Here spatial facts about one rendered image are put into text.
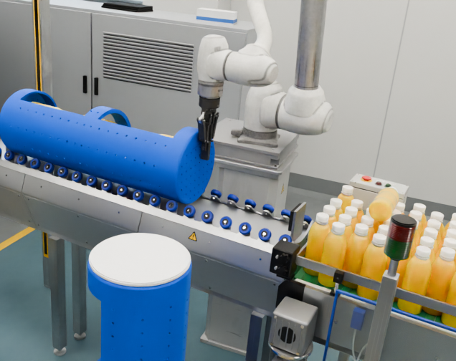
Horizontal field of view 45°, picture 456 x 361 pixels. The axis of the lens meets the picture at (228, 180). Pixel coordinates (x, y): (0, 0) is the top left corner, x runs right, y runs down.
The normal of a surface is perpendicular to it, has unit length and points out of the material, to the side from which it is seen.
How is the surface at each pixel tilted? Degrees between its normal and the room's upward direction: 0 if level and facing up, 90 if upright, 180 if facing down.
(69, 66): 90
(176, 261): 0
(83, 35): 90
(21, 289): 0
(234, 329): 90
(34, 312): 0
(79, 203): 70
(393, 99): 90
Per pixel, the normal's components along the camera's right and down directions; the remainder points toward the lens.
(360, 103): -0.35, 0.32
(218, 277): -0.46, 0.58
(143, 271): 0.09, -0.92
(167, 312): 0.62, 0.33
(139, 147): -0.35, -0.22
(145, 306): 0.22, 0.38
